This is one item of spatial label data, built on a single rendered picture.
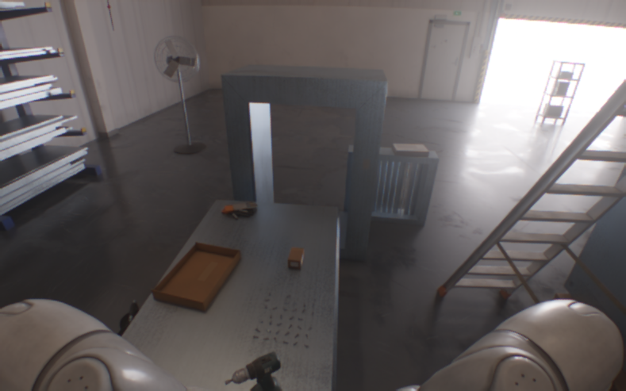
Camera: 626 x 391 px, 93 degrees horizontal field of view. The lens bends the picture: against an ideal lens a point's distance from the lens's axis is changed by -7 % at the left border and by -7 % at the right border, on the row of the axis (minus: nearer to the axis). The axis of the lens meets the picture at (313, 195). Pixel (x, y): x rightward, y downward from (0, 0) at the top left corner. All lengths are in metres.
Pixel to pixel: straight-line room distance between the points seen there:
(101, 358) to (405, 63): 10.05
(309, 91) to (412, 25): 7.99
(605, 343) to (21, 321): 0.79
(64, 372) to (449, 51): 10.31
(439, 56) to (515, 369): 10.06
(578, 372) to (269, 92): 2.25
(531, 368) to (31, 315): 0.63
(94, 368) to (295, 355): 1.15
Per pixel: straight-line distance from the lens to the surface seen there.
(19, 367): 0.54
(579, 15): 11.55
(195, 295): 1.81
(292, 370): 1.47
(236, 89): 2.50
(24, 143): 4.82
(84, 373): 0.44
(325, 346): 1.54
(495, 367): 0.44
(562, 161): 1.75
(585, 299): 3.00
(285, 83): 2.39
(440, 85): 10.46
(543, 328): 0.54
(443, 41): 10.33
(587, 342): 0.57
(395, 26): 10.13
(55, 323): 0.55
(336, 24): 10.12
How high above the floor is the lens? 1.90
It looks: 29 degrees down
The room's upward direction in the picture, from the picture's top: 1 degrees clockwise
